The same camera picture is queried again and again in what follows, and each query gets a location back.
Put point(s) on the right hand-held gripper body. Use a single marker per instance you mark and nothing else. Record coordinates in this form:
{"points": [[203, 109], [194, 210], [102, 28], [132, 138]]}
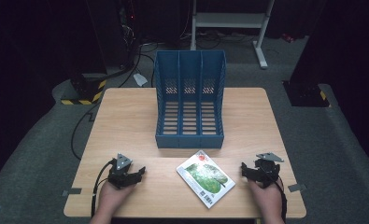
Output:
{"points": [[267, 171]]}

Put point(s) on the white paper scrap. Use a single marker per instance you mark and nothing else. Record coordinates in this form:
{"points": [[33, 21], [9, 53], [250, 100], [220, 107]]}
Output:
{"points": [[140, 79]]}

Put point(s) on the person's left hand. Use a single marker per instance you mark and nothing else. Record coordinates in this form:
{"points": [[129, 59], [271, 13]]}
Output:
{"points": [[112, 196]]}

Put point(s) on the white book with green cover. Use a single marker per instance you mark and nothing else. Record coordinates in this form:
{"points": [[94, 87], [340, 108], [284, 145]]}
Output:
{"points": [[205, 178]]}

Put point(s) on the white metal stand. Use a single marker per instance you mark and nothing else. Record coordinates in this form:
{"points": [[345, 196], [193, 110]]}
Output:
{"points": [[232, 20]]}

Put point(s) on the blue plastic file holder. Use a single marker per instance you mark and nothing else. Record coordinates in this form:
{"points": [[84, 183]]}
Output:
{"points": [[190, 140]]}

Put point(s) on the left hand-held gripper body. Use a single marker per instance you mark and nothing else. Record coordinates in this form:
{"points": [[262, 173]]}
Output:
{"points": [[118, 175]]}

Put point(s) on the person's right hand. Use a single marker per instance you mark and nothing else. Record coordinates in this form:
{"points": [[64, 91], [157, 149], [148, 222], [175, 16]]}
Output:
{"points": [[266, 199]]}

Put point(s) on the grey tape strip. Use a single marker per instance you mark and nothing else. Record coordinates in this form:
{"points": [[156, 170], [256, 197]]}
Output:
{"points": [[296, 187], [72, 191]]}

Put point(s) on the black yellow striped stand base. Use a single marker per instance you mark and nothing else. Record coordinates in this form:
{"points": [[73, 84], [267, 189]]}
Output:
{"points": [[85, 91], [306, 95]]}

